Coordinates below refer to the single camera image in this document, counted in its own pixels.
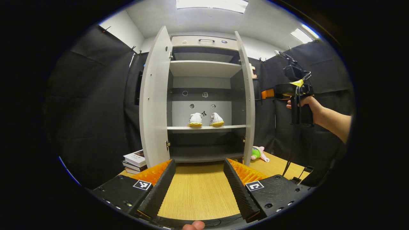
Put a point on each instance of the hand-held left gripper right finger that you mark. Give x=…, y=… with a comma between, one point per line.
x=239, y=191

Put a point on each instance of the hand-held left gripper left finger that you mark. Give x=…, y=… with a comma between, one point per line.
x=161, y=191

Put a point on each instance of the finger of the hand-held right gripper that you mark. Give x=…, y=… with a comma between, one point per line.
x=267, y=93

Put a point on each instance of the grey cabinet door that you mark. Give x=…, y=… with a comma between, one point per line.
x=155, y=95
x=249, y=111

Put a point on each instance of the white shoe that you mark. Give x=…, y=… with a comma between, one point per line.
x=195, y=120
x=216, y=119

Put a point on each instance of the grey shoe cabinet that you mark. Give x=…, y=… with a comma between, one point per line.
x=204, y=68

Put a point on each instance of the grey cabinet drawer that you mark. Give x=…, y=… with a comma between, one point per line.
x=204, y=42

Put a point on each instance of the pale cover book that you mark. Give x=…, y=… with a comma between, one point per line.
x=132, y=171

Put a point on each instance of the dark cover book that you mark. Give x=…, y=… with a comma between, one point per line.
x=134, y=166

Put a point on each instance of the pink and green plush toy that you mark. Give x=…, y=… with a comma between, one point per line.
x=257, y=153

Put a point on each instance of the white cover book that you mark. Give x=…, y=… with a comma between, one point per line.
x=135, y=157

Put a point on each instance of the ceiling light panel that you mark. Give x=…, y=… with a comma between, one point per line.
x=303, y=34

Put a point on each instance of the black backdrop cloth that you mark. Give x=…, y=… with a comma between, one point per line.
x=96, y=111

